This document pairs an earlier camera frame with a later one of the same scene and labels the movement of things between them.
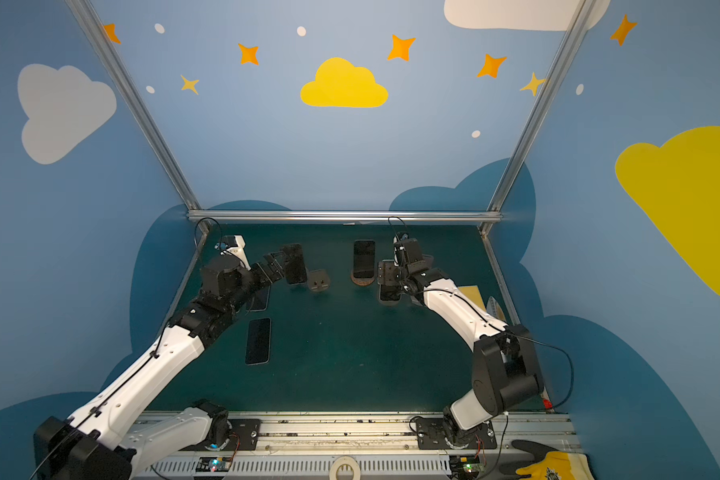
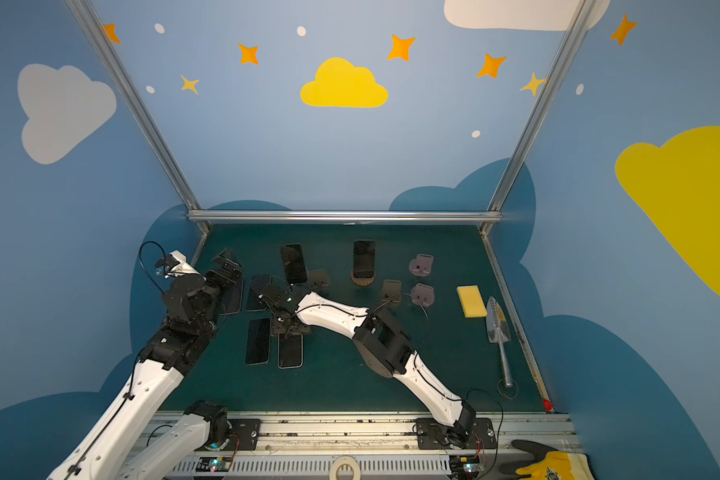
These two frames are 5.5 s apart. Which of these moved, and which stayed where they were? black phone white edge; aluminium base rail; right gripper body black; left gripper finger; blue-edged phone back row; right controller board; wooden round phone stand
Moved: black phone white edge; right gripper body black; left gripper finger
Stayed: right controller board; blue-edged phone back row; aluminium base rail; wooden round phone stand
